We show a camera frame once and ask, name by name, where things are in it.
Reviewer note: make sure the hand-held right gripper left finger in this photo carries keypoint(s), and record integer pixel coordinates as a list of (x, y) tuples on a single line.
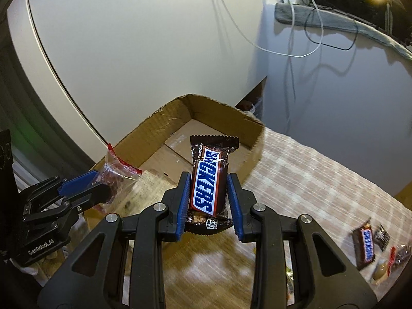
[(185, 196)]

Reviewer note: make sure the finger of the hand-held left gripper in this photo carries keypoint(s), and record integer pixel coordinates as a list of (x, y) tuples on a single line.
[(80, 183), (93, 196)]

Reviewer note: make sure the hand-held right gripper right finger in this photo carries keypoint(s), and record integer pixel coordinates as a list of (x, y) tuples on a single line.
[(235, 206)]

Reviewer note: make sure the brown chocolate bar blue label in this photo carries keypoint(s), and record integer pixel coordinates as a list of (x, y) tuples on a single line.
[(206, 186), (365, 244)]

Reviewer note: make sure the clear red-edged candy packet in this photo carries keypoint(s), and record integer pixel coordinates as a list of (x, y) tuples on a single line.
[(400, 256), (114, 169)]

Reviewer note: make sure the cardboard box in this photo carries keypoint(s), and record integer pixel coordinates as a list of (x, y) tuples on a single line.
[(173, 148)]

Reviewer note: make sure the checked tablecloth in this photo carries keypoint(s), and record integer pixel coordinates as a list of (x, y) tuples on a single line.
[(305, 183)]

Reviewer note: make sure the small black snack packet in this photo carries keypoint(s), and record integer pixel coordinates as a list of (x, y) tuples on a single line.
[(382, 238)]

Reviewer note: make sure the beige wrapped snack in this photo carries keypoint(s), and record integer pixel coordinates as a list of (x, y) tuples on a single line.
[(379, 272)]

